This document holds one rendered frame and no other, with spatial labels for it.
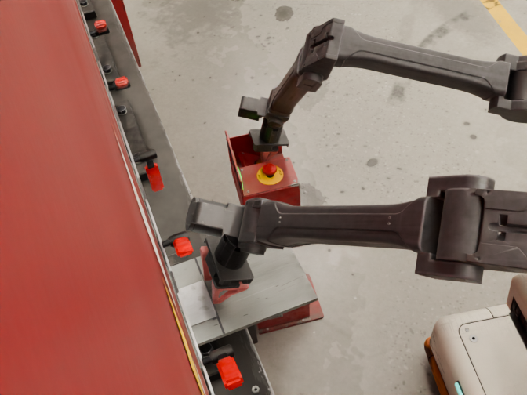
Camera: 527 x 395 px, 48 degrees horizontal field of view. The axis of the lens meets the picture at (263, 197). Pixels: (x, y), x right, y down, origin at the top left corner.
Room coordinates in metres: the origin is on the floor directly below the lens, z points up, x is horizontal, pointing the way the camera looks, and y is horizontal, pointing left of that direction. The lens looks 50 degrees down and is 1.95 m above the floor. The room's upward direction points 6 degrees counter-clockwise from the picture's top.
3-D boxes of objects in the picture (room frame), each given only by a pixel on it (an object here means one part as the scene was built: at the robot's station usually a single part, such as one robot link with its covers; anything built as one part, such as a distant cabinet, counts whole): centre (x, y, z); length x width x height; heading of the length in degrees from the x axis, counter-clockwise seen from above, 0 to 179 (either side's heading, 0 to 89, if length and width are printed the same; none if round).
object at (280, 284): (0.60, 0.07, 1.00); 0.26 x 0.18 x 0.01; 107
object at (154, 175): (0.72, 0.20, 1.20); 0.04 x 0.02 x 0.10; 107
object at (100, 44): (1.54, 0.45, 0.89); 0.30 x 0.05 x 0.03; 17
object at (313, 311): (1.12, -0.04, 0.06); 0.25 x 0.20 x 0.12; 99
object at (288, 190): (1.12, -0.01, 0.75); 0.20 x 0.16 x 0.18; 9
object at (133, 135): (1.15, 0.33, 0.89); 0.30 x 0.05 x 0.03; 17
